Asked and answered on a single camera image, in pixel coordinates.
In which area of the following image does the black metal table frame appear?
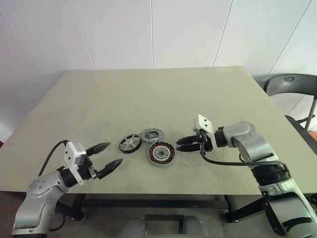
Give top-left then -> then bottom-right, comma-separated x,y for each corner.
55,192 -> 266,223

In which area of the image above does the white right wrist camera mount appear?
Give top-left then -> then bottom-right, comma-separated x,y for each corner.
193,114 -> 219,152

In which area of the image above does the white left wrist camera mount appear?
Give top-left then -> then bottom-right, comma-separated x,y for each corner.
63,141 -> 87,186

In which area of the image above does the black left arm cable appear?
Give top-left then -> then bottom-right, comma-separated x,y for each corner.
39,140 -> 70,176

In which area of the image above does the silver spoked rotor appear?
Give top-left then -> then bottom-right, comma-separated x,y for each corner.
118,133 -> 143,155

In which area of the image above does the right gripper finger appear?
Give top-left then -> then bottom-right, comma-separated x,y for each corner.
176,143 -> 203,152
176,135 -> 202,145

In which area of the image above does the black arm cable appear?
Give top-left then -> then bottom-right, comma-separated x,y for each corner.
199,131 -> 291,172
39,140 -> 70,176

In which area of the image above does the motor housing with copper windings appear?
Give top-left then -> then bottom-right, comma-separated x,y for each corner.
148,141 -> 178,169

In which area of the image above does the black folding chair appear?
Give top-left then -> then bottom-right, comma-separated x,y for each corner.
263,73 -> 317,142

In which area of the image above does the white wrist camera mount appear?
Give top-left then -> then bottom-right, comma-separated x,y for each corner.
193,114 -> 219,152
63,141 -> 87,186

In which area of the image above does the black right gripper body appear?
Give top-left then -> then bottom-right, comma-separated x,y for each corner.
195,130 -> 214,153

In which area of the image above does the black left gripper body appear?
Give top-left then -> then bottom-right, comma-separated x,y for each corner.
78,148 -> 102,183

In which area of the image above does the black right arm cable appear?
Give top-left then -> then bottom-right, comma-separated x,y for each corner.
199,131 -> 291,172

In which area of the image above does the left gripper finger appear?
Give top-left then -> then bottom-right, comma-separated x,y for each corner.
98,158 -> 124,179
85,142 -> 111,156

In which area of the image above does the grey rounded shape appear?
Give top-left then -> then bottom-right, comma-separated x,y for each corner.
120,216 -> 147,238
182,215 -> 200,238

